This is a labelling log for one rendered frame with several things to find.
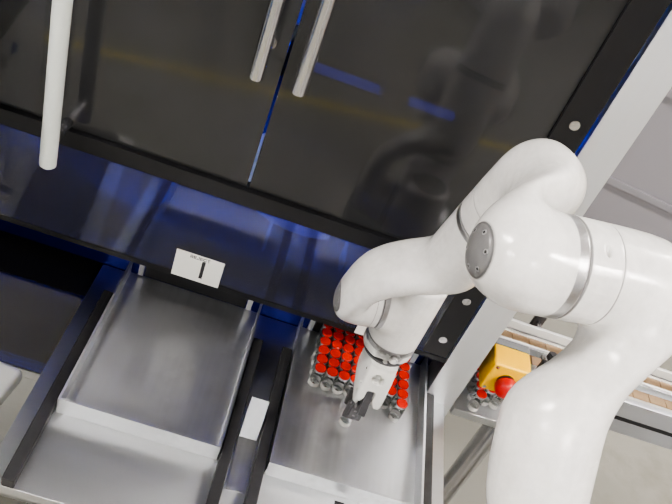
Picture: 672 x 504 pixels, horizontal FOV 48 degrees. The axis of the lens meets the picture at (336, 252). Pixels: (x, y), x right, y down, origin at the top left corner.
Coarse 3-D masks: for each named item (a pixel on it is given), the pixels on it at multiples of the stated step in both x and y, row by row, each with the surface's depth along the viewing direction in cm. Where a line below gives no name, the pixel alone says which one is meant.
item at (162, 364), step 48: (144, 288) 141; (96, 336) 128; (144, 336) 133; (192, 336) 136; (240, 336) 140; (96, 384) 122; (144, 384) 125; (192, 384) 128; (144, 432) 117; (192, 432) 122
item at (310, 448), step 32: (288, 384) 131; (416, 384) 145; (288, 416) 130; (320, 416) 132; (384, 416) 137; (416, 416) 139; (288, 448) 125; (320, 448) 127; (352, 448) 129; (384, 448) 131; (416, 448) 134; (288, 480) 121; (320, 480) 120; (352, 480) 125; (384, 480) 127; (416, 480) 128
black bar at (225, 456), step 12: (252, 348) 136; (252, 360) 134; (252, 372) 132; (240, 384) 130; (240, 396) 128; (240, 408) 126; (240, 420) 124; (228, 432) 122; (228, 444) 120; (228, 456) 118; (216, 468) 116; (216, 480) 115; (216, 492) 113
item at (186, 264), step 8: (176, 256) 128; (184, 256) 128; (192, 256) 128; (200, 256) 128; (176, 264) 129; (184, 264) 129; (192, 264) 129; (200, 264) 129; (208, 264) 129; (216, 264) 128; (224, 264) 128; (176, 272) 131; (184, 272) 130; (192, 272) 130; (208, 272) 130; (216, 272) 129; (200, 280) 131; (208, 280) 131; (216, 280) 131
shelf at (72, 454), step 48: (96, 288) 138; (288, 336) 144; (48, 384) 120; (48, 432) 114; (96, 432) 116; (0, 480) 106; (48, 480) 108; (96, 480) 111; (144, 480) 113; (192, 480) 116; (432, 480) 130
